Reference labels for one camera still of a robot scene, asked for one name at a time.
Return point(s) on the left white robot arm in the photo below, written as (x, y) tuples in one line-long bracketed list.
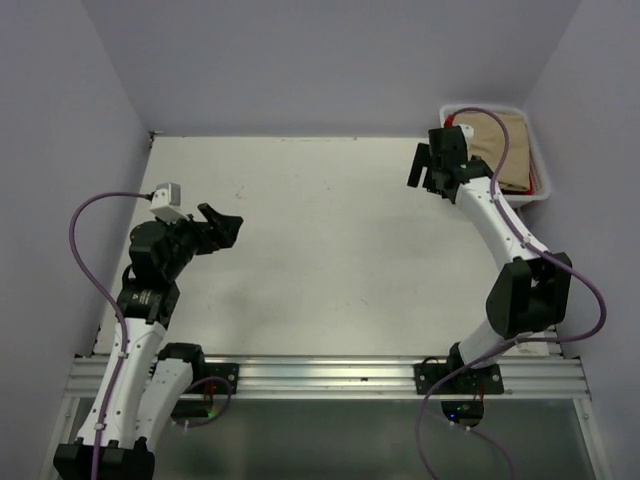
[(145, 376)]

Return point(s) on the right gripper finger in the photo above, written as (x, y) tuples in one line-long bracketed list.
[(429, 182), (421, 162)]

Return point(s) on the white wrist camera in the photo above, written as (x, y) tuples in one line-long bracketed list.
[(166, 202), (467, 132)]

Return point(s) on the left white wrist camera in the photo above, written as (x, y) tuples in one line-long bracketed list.
[(166, 202)]

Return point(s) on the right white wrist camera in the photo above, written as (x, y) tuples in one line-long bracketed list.
[(467, 132)]

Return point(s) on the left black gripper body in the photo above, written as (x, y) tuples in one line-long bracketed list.
[(186, 239)]

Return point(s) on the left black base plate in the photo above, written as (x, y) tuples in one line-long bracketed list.
[(227, 377)]

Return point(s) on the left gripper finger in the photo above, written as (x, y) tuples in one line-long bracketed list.
[(211, 215), (225, 230)]

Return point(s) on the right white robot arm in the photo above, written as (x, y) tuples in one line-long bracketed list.
[(530, 293)]

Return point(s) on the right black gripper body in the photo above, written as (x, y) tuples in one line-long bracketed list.
[(433, 165)]

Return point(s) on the red t shirt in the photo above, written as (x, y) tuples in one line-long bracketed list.
[(519, 179)]

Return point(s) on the white plastic basket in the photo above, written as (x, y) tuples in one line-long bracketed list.
[(488, 141)]

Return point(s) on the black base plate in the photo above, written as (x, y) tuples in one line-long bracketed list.
[(486, 380), (227, 377)]

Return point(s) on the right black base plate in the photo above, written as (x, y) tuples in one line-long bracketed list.
[(486, 380)]

